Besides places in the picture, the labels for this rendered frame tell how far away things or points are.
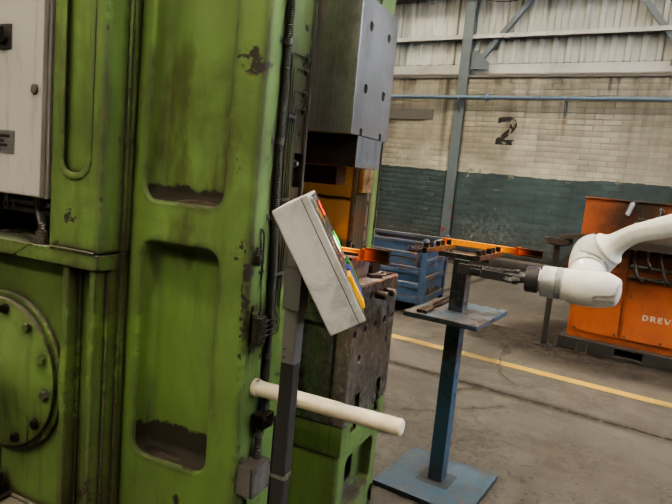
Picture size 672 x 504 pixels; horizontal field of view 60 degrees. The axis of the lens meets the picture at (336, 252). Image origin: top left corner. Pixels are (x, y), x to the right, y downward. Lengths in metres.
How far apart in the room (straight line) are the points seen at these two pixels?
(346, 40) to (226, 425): 1.15
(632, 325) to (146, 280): 4.07
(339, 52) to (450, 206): 8.07
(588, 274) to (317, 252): 0.84
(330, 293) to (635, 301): 4.13
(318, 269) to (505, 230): 8.40
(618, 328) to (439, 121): 5.68
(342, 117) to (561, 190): 7.70
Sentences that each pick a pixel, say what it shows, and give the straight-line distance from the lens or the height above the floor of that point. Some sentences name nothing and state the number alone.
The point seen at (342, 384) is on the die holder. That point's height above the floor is 0.61.
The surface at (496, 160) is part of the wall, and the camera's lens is 9.57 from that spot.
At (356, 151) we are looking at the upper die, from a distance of 1.78.
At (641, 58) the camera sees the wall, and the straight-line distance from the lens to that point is 9.49.
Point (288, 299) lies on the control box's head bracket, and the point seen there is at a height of 0.95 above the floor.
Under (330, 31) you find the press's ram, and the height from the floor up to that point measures 1.65.
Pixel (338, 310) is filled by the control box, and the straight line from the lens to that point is 1.18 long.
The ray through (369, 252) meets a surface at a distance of 1.89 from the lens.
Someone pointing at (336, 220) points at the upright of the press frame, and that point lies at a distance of 2.19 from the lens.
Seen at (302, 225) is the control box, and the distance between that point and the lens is 1.16.
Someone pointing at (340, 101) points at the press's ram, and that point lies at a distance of 1.76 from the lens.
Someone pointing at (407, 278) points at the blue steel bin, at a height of 0.33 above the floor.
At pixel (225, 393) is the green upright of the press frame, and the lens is 1.71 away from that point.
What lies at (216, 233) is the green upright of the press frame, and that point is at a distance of 1.64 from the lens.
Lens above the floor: 1.25
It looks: 8 degrees down
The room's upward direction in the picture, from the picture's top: 5 degrees clockwise
